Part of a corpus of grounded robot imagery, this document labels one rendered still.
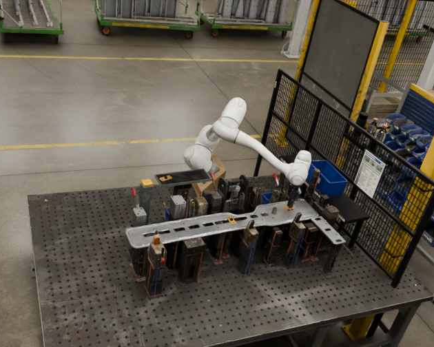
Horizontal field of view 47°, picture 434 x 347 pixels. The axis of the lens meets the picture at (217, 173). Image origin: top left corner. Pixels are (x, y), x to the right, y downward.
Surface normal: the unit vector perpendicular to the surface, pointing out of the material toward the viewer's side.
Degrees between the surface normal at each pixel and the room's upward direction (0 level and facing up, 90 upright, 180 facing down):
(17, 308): 0
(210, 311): 0
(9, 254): 0
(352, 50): 90
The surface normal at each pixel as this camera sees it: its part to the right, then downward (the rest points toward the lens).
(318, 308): 0.15, -0.84
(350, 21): -0.92, 0.04
